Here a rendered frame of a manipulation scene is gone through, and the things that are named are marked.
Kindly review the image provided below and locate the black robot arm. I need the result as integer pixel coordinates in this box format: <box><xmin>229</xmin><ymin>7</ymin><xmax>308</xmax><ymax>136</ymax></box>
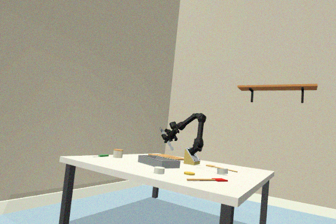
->
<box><xmin>169</xmin><ymin>113</ymin><xmax>207</xmax><ymax>156</ymax></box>

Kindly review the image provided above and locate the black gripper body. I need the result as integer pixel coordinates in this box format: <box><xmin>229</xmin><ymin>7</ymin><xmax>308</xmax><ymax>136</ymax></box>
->
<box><xmin>161</xmin><ymin>131</ymin><xmax>177</xmax><ymax>141</ymax></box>

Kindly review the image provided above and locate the grey cylinder with tan top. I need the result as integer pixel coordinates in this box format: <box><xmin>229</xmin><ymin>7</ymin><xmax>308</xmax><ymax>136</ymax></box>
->
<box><xmin>113</xmin><ymin>149</ymin><xmax>123</xmax><ymax>158</ymax></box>

